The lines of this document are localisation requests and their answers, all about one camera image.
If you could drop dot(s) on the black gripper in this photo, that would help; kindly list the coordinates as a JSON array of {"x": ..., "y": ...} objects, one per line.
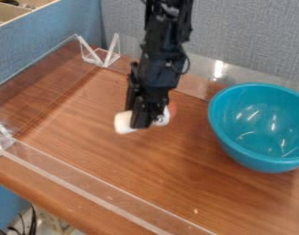
[{"x": 152, "y": 78}]

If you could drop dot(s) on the clear acrylic barrier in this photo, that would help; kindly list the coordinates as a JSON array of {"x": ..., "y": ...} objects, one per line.
[{"x": 161, "y": 181}]

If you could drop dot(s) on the white brown toy mushroom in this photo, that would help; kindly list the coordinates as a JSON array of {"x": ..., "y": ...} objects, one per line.
[{"x": 121, "y": 119}]

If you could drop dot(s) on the blue plastic bowl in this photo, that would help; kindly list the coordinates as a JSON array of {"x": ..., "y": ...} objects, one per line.
[{"x": 253, "y": 118}]

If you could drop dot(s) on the wooden shelf box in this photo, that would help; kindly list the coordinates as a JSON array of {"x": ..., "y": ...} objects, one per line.
[{"x": 16, "y": 8}]

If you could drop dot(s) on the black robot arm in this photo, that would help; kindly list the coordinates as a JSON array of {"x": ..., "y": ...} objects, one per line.
[{"x": 166, "y": 26}]

